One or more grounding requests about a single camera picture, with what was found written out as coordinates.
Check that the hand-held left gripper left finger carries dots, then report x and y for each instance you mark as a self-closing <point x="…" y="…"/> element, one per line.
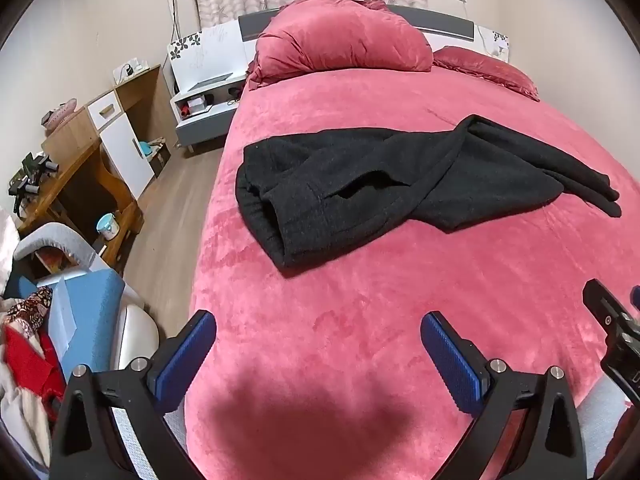
<point x="182" y="360"/>

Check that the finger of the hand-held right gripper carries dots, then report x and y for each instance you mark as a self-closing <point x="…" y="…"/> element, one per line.
<point x="600" y="302"/>

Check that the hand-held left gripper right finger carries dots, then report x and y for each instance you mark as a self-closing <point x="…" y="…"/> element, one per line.
<point x="450" y="360"/>

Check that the black pants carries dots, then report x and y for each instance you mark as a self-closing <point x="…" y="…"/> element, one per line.
<point x="350" y="175"/>

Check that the person's right forearm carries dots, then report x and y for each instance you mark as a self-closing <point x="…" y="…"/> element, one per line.
<point x="627" y="430"/>

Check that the grey and white chair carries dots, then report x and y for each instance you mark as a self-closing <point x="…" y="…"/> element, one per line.
<point x="137" y="330"/>

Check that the pink bed blanket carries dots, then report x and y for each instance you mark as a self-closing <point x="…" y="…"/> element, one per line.
<point x="375" y="300"/>

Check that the blue cushion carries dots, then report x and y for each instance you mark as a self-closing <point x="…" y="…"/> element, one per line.
<point x="90" y="310"/>

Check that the teal bucket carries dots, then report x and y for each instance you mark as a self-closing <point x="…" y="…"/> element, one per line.
<point x="107" y="227"/>

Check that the red garment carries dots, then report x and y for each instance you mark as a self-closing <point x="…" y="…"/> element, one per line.
<point x="30" y="360"/>

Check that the patterned cloth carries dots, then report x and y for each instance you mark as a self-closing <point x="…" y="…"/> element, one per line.
<point x="32" y="307"/>

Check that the teal bowl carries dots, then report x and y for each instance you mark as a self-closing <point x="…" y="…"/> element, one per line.
<point x="145" y="149"/>

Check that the wooden cabinet with white door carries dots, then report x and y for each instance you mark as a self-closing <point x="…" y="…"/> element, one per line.
<point x="125" y="145"/>

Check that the white and grey nightstand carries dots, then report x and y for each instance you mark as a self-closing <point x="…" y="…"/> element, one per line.
<point x="200" y="125"/>

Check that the black device on stand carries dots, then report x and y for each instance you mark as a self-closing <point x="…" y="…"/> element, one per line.
<point x="35" y="165"/>

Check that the wooden desk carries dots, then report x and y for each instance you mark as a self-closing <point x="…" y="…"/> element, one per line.
<point x="70" y="135"/>

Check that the small pink pillow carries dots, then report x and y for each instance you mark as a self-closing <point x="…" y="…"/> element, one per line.
<point x="480" y="67"/>

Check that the pink telephone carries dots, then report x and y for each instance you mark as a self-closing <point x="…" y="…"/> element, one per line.
<point x="60" y="112"/>

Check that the small white devices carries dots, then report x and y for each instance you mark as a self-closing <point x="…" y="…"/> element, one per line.
<point x="125" y="72"/>

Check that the grey and white headboard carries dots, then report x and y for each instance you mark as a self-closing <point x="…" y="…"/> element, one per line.
<point x="250" y="25"/>

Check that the large pink pillow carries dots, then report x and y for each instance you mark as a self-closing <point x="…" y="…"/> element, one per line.
<point x="340" y="35"/>

